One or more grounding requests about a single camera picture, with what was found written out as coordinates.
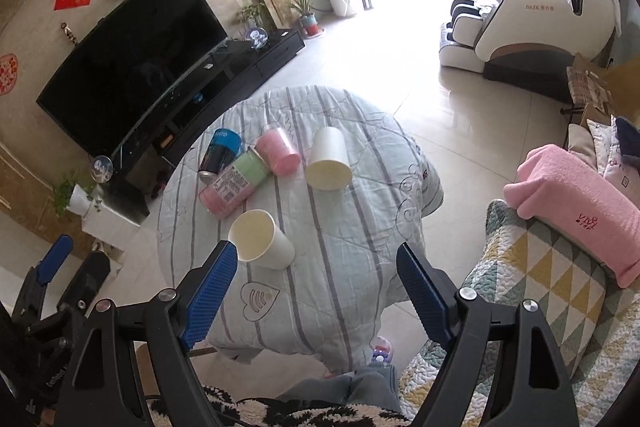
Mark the pink towel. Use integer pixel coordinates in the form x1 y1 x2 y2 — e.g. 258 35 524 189
503 144 640 288

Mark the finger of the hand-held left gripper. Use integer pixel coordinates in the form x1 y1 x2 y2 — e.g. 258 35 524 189
12 234 75 324
54 251 111 314

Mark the pink plastic cup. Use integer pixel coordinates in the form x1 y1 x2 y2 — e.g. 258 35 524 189
255 128 302 176

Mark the glass ball ornament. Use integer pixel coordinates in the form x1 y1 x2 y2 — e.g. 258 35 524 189
90 155 113 182
245 27 271 52

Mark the white low side cabinet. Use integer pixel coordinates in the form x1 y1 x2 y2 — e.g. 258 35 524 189
82 207 143 253

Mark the green plant in white pot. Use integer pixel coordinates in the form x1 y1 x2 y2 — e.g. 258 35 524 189
52 172 103 215

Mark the blue and black can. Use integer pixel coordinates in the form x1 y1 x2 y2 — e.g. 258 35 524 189
197 128 242 185

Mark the white floral cushion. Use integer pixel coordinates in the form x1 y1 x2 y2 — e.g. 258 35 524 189
567 117 626 178

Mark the red round paper cutting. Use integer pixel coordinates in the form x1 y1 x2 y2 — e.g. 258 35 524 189
0 53 19 96

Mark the black flat television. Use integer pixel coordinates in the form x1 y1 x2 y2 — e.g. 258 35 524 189
36 0 228 158

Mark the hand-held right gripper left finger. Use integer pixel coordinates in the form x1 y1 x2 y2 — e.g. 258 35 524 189
64 240 239 427

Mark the striped cloth covered table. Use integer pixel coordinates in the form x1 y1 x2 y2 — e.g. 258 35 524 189
157 85 445 370

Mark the person's jeans leg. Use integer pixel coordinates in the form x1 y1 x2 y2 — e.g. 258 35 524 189
287 364 403 415

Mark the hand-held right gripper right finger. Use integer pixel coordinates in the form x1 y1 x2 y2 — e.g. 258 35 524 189
396 242 582 427

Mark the dark blue cushion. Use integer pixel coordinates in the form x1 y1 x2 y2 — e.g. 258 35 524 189
614 117 640 158

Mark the pink slipper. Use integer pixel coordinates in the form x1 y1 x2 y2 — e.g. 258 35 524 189
370 338 396 365

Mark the white massage chair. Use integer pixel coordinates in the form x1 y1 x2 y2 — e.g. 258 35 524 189
438 0 622 80

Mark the white paper cup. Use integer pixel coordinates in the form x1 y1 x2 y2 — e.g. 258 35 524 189
305 126 352 191
228 209 296 270

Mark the beige patterned cushion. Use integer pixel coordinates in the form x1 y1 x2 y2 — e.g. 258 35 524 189
566 54 621 108

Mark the black and white fuzzy cloth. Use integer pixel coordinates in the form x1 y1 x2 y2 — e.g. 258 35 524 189
150 384 416 427

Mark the black television cabinet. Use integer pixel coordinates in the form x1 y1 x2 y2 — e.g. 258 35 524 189
95 28 306 228

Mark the small green houseplant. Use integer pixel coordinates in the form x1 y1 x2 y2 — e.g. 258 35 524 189
237 3 271 32

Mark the pink and green canister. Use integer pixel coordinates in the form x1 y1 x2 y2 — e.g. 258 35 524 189
198 146 273 220

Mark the potted plant in striped pot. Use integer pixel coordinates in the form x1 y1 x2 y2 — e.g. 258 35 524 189
287 0 323 38

